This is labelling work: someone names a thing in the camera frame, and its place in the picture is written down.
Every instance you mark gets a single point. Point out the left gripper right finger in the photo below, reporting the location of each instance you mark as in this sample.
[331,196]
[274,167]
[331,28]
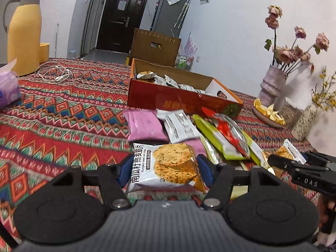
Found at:
[257,205]

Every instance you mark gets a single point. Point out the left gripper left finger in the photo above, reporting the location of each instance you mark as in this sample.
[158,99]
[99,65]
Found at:
[74,204]

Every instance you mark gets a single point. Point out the silver milk candy bag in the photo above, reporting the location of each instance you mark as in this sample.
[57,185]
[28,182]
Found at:
[230,130]

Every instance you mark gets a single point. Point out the pumpkin oat crisp packet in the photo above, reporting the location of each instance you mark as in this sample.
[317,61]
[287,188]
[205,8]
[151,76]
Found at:
[165,167]

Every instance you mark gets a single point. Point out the floral white vase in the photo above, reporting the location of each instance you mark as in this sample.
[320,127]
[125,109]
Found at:
[305,121]

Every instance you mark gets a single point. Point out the clear jar of seeds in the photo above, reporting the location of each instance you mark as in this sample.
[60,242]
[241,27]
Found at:
[290,112]

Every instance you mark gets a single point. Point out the yellow blossom branches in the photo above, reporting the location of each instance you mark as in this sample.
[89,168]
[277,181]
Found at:
[322,94]

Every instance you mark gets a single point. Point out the bowl of orange peels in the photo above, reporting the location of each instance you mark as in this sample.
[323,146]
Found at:
[268,115]

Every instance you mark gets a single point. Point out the patterned red tablecloth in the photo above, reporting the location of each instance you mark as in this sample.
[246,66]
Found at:
[74,116]

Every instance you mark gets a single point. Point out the pink textured vase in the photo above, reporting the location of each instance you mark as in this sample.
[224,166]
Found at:
[272,85]

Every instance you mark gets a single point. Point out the pink snack packet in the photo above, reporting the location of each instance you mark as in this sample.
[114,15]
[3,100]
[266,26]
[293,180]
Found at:
[144,125]

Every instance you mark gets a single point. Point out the white grey snack packet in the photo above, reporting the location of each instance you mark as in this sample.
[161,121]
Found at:
[178,126]

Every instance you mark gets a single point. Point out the dried pink roses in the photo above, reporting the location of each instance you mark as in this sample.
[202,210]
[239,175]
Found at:
[289,58]

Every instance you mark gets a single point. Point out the purple tissue pack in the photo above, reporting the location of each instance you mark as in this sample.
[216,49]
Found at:
[9,85]

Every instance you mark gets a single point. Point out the red cardboard tray box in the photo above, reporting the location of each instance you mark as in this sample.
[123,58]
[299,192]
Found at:
[209,92]

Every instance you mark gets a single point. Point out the yellow cup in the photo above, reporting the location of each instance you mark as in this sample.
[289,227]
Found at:
[44,49]

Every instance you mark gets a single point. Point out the brown cardboard box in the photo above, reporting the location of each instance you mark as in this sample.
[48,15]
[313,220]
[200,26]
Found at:
[154,48]

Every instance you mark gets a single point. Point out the yellow thermos jug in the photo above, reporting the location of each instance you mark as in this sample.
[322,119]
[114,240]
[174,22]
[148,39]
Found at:
[23,36]

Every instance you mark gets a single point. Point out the dark entrance door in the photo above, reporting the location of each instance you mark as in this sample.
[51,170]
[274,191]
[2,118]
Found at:
[119,20]

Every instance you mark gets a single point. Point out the grey refrigerator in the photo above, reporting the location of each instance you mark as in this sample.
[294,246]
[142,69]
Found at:
[169,16]

